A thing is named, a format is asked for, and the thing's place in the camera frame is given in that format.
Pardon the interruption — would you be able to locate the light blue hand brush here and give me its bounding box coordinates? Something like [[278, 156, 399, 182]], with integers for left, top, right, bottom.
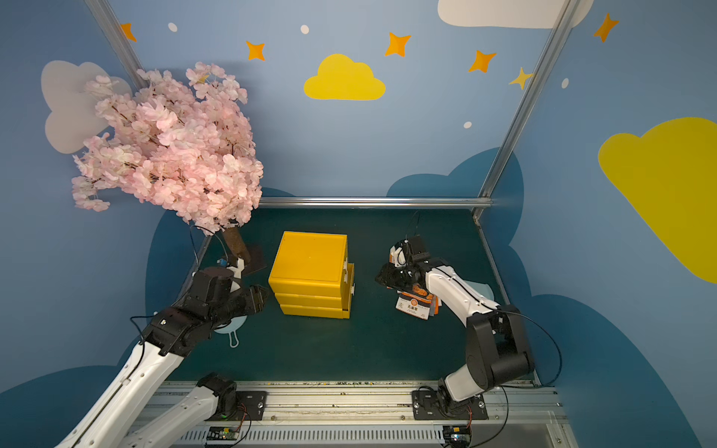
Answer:
[[215, 315, 246, 348]]

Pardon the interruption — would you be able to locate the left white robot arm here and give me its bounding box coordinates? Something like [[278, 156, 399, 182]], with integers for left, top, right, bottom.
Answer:
[[60, 267, 270, 447]]

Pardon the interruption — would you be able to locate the pink cherry blossom tree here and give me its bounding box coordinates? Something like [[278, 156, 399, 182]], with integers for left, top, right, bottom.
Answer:
[[72, 63, 263, 235]]

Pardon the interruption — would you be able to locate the right aluminium frame post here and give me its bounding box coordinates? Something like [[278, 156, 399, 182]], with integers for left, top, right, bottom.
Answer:
[[472, 0, 583, 227]]

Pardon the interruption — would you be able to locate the yellow three-drawer cabinet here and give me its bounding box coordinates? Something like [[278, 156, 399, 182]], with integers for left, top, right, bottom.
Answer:
[[269, 231, 355, 319]]

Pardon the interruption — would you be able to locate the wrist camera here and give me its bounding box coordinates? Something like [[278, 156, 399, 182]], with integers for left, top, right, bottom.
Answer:
[[389, 242, 406, 268], [227, 258, 245, 293]]

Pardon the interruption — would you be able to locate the dark metal tree base plate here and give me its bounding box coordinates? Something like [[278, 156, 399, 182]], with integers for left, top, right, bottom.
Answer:
[[240, 245, 267, 276]]

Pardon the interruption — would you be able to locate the left aluminium frame post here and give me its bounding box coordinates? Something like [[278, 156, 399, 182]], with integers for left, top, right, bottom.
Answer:
[[84, 0, 149, 90]]

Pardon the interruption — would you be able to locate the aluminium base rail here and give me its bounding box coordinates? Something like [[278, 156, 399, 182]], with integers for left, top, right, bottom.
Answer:
[[130, 381, 578, 447]]

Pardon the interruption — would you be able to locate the left green circuit board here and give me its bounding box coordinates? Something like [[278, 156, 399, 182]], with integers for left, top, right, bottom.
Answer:
[[204, 427, 241, 447]]

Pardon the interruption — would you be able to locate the green circuit board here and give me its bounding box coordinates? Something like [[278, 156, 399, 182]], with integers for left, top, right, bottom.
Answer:
[[442, 426, 472, 448], [204, 427, 241, 447]]

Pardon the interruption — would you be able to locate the rear horizontal aluminium bar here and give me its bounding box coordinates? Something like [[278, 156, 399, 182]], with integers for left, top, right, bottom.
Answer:
[[260, 197, 492, 209]]

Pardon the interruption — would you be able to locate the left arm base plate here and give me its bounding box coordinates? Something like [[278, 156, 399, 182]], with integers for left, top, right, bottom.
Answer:
[[208, 390, 268, 422]]

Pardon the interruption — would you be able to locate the right green circuit board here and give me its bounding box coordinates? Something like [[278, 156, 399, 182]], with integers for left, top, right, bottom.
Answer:
[[442, 426, 472, 448]]

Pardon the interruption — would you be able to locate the yellow top drawer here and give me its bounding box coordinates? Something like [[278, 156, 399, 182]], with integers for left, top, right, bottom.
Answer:
[[269, 262, 352, 296]]

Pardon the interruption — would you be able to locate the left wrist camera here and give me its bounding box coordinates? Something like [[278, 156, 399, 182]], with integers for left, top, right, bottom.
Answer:
[[227, 258, 245, 293]]

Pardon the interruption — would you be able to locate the yellow bottom drawer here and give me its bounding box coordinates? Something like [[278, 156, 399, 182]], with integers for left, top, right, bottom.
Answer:
[[280, 304, 350, 319]]

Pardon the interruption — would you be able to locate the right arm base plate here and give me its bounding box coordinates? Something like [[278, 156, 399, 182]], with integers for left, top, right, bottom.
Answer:
[[411, 386, 488, 421]]

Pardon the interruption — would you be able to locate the marigold flower seed bag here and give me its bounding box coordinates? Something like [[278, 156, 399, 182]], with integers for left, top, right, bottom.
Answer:
[[396, 285, 437, 320]]

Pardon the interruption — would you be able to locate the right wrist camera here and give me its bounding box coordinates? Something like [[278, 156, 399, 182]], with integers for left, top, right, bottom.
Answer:
[[389, 242, 406, 268]]

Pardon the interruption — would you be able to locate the aluminium frame post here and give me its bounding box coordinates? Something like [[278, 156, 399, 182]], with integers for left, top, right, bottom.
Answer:
[[472, 0, 583, 227], [84, 0, 149, 90]]

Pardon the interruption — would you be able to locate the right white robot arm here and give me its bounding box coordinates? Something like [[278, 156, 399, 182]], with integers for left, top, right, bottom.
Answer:
[[376, 236, 534, 404]]

